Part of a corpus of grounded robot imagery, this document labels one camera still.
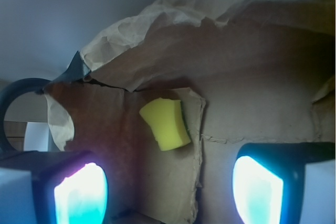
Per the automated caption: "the brown paper bag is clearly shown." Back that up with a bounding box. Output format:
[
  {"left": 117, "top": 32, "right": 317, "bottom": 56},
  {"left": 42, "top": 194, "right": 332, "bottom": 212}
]
[{"left": 45, "top": 0, "right": 335, "bottom": 223}]

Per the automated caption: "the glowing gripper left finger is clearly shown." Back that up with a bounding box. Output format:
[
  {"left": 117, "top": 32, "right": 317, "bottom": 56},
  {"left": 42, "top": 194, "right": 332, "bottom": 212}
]
[{"left": 1, "top": 151, "right": 108, "bottom": 223}]

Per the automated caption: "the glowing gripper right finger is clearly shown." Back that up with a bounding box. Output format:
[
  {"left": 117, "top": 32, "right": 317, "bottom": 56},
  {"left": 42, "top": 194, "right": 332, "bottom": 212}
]
[{"left": 232, "top": 142, "right": 335, "bottom": 223}]

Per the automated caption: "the yellow green sponge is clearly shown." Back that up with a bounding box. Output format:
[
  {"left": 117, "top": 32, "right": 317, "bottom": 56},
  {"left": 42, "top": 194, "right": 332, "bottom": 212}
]
[{"left": 139, "top": 98, "right": 191, "bottom": 152}]

